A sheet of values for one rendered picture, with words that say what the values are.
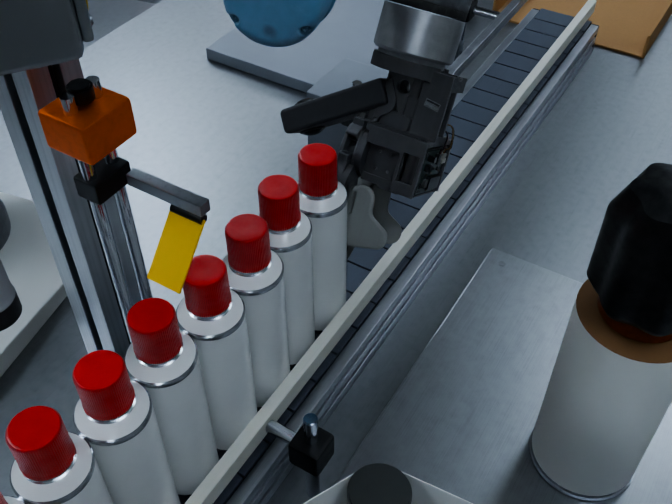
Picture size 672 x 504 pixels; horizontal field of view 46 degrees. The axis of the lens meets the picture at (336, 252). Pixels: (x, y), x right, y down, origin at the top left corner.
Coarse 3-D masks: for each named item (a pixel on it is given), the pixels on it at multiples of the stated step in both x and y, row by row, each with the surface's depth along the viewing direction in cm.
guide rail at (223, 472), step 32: (576, 32) 116; (544, 64) 107; (512, 96) 102; (448, 192) 89; (416, 224) 84; (384, 256) 81; (352, 320) 76; (320, 352) 72; (288, 384) 69; (256, 416) 67; (224, 480) 64
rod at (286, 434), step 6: (270, 420) 67; (270, 426) 67; (276, 426) 67; (282, 426) 67; (270, 432) 67; (276, 432) 67; (282, 432) 66; (288, 432) 66; (294, 432) 66; (282, 438) 66; (288, 438) 66
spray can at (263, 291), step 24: (240, 216) 60; (240, 240) 58; (264, 240) 59; (240, 264) 60; (264, 264) 60; (240, 288) 60; (264, 288) 60; (264, 312) 62; (264, 336) 64; (264, 360) 66; (288, 360) 70; (264, 384) 69
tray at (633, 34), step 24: (504, 0) 135; (528, 0) 137; (552, 0) 137; (576, 0) 137; (600, 0) 137; (624, 0) 137; (648, 0) 137; (600, 24) 131; (624, 24) 131; (648, 24) 131; (624, 48) 126; (648, 48) 125
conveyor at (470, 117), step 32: (544, 32) 120; (512, 64) 114; (480, 96) 108; (448, 128) 102; (480, 128) 102; (448, 160) 98; (480, 160) 98; (352, 256) 86; (352, 288) 82; (384, 288) 82; (288, 416) 71; (256, 448) 69
